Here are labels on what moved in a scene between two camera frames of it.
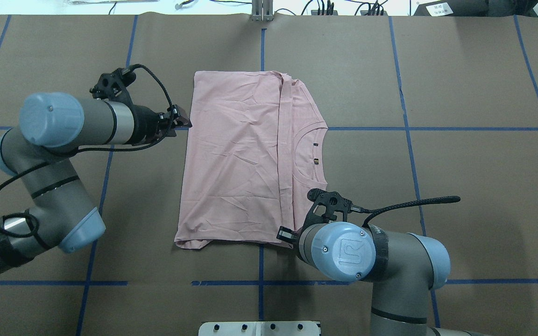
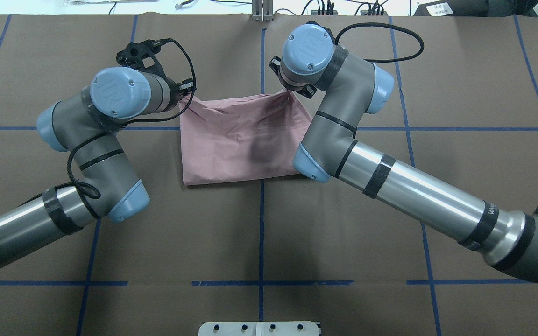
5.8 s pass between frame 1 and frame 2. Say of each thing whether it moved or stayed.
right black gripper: moved
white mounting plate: stayed
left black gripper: moved
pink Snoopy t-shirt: moved
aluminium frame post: stayed
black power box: stayed
